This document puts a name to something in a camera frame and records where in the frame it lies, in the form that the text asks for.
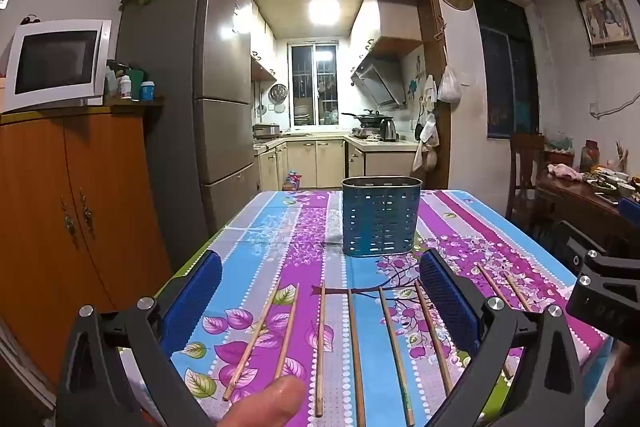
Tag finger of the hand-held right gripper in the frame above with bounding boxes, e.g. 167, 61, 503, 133
618, 197, 640, 228
556, 221, 608, 260

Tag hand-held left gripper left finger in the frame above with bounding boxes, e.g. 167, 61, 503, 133
56, 251, 223, 427

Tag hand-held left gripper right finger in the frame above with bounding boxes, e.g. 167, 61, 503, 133
419, 248, 586, 427

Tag blue perforated utensil holder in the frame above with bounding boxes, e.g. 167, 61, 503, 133
341, 176, 422, 258

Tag person's right hand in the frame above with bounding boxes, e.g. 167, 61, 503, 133
606, 344, 640, 413

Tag person's left hand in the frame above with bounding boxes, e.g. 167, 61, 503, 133
212, 376, 307, 427

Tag cluster of food bowls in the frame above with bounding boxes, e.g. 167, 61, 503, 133
582, 164, 640, 204

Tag dark wooden dining table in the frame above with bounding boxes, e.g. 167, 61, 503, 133
535, 167, 640, 254

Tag pale pink bundle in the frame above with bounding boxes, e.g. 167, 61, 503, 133
547, 163, 584, 182

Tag glass jar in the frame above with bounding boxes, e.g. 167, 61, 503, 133
580, 139, 600, 173

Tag dark wooden chair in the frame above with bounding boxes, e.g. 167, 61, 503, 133
505, 132, 546, 221

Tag floral striped tablecloth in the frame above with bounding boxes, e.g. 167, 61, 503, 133
120, 189, 613, 427

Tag orange wooden cabinet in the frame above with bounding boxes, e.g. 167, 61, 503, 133
0, 99, 173, 388

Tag hanging cloths and bags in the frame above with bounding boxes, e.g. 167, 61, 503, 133
411, 74, 440, 174

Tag dark room window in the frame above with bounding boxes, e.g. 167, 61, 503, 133
472, 0, 540, 139

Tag cream lower kitchen cabinets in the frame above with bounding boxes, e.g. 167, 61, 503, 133
252, 138, 419, 191

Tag cream kitchen cabinets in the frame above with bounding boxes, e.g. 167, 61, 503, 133
252, 138, 419, 191
232, 0, 426, 82

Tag framed elephant picture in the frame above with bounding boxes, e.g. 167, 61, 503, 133
575, 0, 637, 48

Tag grey refrigerator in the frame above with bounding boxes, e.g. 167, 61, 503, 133
116, 0, 262, 258

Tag white hanging plastic bag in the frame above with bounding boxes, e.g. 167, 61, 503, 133
437, 64, 462, 104

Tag black wok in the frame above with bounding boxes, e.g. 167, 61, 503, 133
341, 109, 384, 126

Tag steel range hood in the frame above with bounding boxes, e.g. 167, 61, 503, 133
350, 57, 407, 109

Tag green box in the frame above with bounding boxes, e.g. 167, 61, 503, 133
125, 68, 149, 100

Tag wooden kitchen doorframe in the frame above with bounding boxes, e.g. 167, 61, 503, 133
235, 0, 452, 191

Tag kitchen window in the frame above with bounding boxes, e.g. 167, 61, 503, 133
288, 42, 339, 128

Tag white microwave oven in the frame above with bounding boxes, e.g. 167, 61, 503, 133
0, 19, 112, 114

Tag cream upper kitchen cabinets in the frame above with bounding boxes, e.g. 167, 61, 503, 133
232, 0, 426, 82

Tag square ceiling light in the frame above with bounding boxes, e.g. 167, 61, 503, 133
308, 0, 341, 24

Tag white wall cable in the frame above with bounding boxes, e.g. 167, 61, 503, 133
590, 77, 640, 118

